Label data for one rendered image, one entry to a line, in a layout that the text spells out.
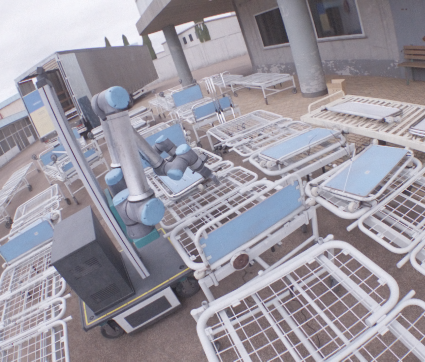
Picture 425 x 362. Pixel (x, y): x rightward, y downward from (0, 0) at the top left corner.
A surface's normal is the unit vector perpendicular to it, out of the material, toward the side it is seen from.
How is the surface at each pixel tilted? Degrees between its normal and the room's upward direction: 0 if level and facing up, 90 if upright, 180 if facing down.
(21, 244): 90
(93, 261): 90
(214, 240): 90
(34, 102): 89
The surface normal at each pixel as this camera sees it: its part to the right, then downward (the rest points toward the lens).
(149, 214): 0.77, 0.15
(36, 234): 0.44, 0.29
